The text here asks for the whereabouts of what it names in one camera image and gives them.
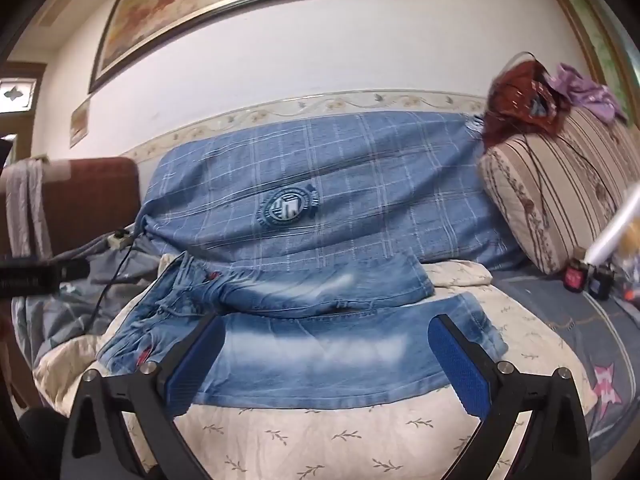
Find wooden frame with floral panel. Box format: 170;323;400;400
530;0;640;117

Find wooden door with glass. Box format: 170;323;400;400
0;62;47;162

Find grey-blue star-print bedsheet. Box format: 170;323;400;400
492;265;640;457

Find black cable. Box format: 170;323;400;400
92;225;147;333

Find purple cloth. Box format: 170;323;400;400
547;62;629;124

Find brown headboard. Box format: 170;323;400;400
0;156;142;262

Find blue denim pants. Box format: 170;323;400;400
95;250;509;409

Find small wall picture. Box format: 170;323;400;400
69;97;92;150

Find small red bottle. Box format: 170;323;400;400
563;247;589;291

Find pale striped towel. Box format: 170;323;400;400
2;157;54;262

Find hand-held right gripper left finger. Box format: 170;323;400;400
60;314;227;480

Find white tube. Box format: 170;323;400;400
585;194;640;267

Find small dark bottle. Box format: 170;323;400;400
588;262;615;301

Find striped beige pillow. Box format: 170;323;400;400
477;105;640;277

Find cream leaf-print quilt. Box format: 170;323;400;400
32;255;599;480

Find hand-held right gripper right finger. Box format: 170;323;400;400
428;313;592;480

